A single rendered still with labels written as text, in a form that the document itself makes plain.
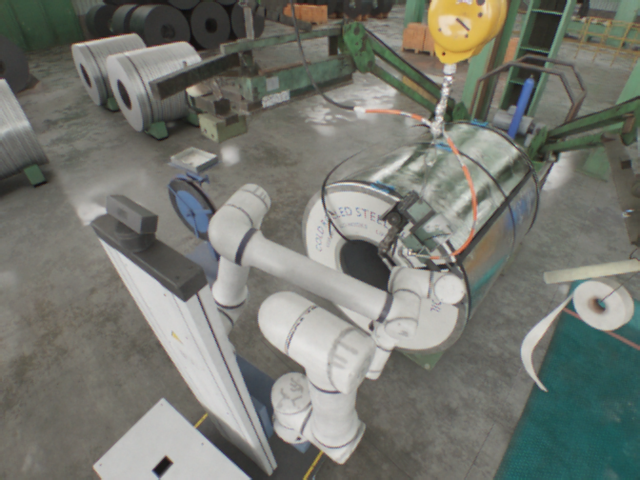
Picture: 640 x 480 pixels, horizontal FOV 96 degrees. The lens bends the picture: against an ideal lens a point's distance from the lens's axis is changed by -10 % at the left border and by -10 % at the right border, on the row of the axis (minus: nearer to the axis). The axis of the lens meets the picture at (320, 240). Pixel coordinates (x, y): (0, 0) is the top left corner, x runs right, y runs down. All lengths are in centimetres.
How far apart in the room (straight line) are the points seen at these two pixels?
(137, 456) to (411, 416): 162
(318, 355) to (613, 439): 256
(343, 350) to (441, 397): 196
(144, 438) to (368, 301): 108
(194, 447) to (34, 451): 159
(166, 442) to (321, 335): 104
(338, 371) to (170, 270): 36
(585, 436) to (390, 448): 130
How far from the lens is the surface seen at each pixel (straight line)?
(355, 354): 60
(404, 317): 90
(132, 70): 592
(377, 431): 234
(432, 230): 134
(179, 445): 152
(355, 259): 223
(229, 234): 92
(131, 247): 71
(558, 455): 271
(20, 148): 563
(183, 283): 62
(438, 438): 242
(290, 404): 119
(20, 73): 1180
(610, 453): 292
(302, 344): 63
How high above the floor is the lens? 221
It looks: 41 degrees down
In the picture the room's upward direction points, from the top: straight up
